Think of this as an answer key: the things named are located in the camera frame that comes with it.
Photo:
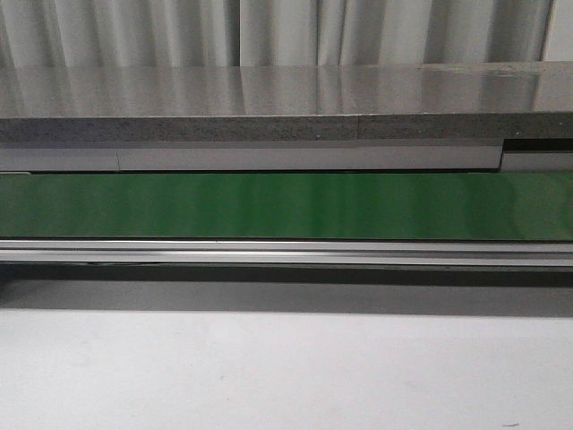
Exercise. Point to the green conveyor belt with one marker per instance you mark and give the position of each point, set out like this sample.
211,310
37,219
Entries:
418,206

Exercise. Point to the grey rear conveyor rail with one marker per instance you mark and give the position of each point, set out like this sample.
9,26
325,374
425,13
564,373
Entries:
464,154

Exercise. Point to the white pleated curtain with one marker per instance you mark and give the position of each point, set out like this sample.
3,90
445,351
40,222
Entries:
249,33

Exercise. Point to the aluminium front conveyor rail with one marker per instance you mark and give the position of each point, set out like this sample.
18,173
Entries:
393,253

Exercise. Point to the grey granite slab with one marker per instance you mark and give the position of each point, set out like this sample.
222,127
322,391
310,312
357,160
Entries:
287,103

